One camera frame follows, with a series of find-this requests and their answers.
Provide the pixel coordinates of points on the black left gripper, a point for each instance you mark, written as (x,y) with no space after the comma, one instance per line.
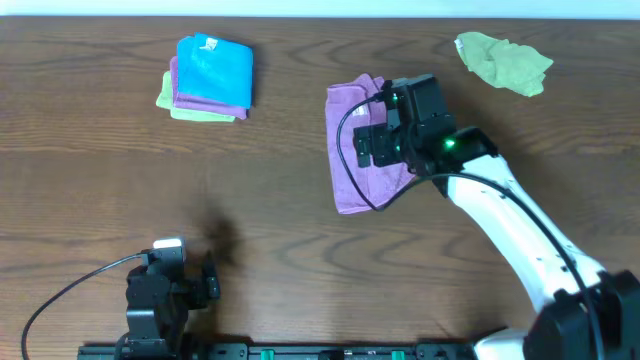
(206,284)

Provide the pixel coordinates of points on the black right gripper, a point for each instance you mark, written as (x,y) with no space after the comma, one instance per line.
(378,135)

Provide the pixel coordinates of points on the purple microfiber cloth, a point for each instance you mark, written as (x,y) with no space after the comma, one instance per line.
(356,188)

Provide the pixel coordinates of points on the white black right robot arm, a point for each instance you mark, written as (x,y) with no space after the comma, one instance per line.
(583,311)

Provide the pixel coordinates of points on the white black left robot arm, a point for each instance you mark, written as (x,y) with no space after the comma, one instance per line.
(154,341)

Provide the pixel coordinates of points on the crumpled green cloth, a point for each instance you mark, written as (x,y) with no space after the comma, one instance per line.
(503,64)

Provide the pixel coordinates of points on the purple folded cloth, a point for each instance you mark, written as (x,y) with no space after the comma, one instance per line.
(190,102)

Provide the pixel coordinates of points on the light green folded cloth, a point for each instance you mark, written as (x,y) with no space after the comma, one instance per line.
(165,101)

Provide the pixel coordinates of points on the blue folded cloth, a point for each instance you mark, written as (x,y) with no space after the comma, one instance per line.
(215,69)

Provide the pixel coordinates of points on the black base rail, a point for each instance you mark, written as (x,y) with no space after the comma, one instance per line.
(240,351)

